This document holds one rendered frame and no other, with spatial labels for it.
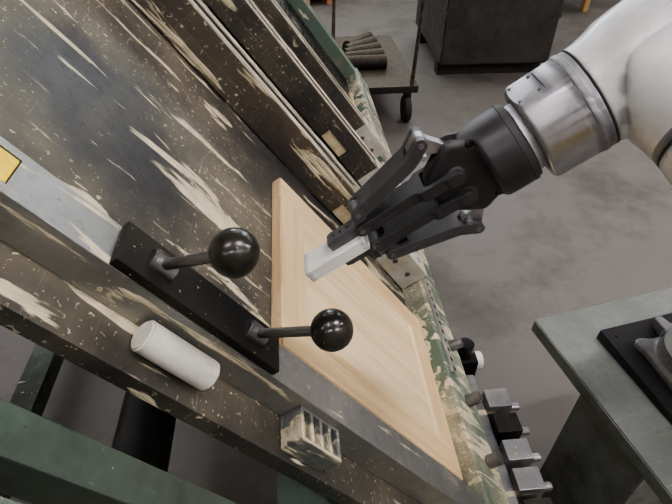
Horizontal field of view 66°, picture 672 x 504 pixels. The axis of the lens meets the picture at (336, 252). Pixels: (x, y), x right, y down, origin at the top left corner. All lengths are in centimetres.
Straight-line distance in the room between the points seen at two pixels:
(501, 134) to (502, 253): 241
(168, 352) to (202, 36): 60
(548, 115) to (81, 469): 46
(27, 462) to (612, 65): 52
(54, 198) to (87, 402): 191
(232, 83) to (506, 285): 198
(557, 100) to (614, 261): 260
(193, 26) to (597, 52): 64
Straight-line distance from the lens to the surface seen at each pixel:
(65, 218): 45
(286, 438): 58
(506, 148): 45
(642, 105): 45
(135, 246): 46
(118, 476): 50
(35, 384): 223
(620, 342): 146
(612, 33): 47
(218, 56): 94
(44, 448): 47
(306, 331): 47
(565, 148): 46
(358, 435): 65
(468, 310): 250
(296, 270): 76
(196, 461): 205
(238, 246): 37
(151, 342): 46
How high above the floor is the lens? 177
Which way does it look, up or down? 40 degrees down
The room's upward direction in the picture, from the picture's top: straight up
